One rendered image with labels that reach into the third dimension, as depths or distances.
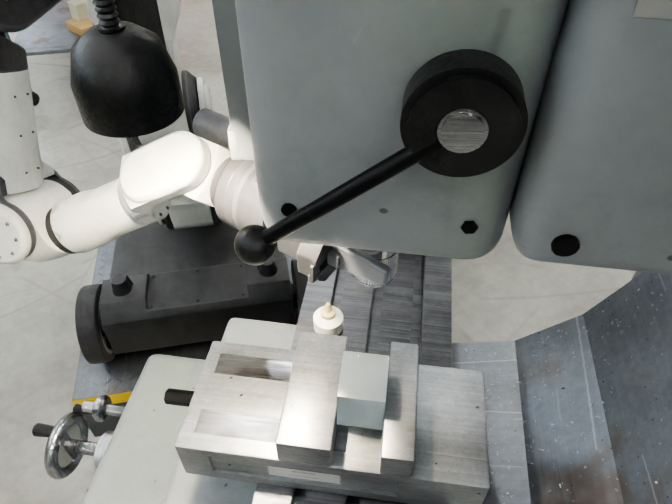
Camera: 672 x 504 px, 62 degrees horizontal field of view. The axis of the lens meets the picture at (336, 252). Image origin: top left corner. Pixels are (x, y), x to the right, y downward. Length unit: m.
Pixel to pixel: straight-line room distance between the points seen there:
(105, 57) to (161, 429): 0.73
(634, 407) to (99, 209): 0.68
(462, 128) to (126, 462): 0.82
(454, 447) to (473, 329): 1.46
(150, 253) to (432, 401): 1.05
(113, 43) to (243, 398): 0.44
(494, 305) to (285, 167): 1.86
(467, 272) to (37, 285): 1.69
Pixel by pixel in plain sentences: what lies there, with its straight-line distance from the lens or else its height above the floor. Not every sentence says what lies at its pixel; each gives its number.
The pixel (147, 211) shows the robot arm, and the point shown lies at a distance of 0.68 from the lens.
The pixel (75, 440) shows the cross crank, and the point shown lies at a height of 0.67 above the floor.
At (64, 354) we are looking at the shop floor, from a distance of 2.20.
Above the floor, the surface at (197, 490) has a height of 0.88.
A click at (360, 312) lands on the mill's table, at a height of 0.96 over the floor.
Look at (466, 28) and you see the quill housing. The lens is 0.33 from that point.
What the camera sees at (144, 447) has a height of 0.76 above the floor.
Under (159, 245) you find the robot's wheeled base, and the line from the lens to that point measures 1.60.
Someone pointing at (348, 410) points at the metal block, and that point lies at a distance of 0.63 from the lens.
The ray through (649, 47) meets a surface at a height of 1.50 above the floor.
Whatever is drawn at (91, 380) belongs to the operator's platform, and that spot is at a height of 0.40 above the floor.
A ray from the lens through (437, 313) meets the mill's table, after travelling 0.87.
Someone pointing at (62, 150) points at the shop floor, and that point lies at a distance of 3.21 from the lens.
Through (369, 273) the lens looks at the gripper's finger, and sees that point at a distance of 0.54.
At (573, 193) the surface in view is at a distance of 0.37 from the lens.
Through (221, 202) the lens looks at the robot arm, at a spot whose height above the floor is 1.25.
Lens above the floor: 1.62
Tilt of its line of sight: 44 degrees down
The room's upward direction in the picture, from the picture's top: straight up
